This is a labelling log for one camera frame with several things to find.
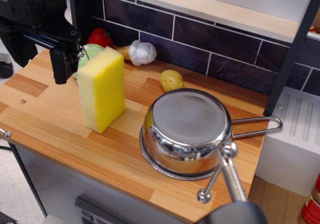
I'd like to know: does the black caster wheel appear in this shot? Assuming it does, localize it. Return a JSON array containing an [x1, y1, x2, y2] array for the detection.
[[0, 53, 14, 79]]

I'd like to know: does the yellow rectangular sponge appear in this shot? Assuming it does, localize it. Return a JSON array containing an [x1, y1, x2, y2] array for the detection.
[[77, 47, 126, 134]]

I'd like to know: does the grey oven control panel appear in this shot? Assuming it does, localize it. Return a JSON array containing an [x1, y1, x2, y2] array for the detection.
[[74, 197, 125, 224]]

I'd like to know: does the black vertical shelf post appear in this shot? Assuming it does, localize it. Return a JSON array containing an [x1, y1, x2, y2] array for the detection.
[[263, 0, 320, 117]]

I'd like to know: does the toy ice cream cone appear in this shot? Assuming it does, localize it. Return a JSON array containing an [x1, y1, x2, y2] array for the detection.
[[115, 45, 131, 61]]

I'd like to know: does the stainless steel pot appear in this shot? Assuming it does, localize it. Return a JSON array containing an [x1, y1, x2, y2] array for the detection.
[[139, 88, 283, 181]]

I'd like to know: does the yellow toy potato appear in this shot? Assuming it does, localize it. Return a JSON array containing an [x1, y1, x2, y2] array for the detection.
[[159, 69, 184, 92]]

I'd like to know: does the green toy cabbage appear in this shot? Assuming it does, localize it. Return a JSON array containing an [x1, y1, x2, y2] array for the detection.
[[78, 43, 105, 70]]

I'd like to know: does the white toy garlic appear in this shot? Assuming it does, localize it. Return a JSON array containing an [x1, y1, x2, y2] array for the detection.
[[129, 40, 157, 66]]

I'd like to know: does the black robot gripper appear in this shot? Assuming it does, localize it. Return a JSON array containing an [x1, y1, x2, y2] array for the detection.
[[0, 14, 81, 85]]

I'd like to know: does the small chrome side knob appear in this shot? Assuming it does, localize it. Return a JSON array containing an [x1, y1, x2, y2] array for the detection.
[[0, 128, 12, 139]]

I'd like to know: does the wooden wall shelf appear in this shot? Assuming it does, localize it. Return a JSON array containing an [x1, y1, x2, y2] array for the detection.
[[82, 0, 301, 44]]

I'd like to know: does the white ribbed drainboard unit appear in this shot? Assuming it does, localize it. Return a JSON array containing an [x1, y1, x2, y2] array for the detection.
[[255, 87, 320, 196]]

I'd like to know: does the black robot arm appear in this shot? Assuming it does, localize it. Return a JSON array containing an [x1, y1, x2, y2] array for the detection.
[[0, 0, 83, 85]]

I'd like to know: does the chrome clamp screw handle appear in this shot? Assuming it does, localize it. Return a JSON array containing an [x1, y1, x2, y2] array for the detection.
[[197, 141, 248, 204]]

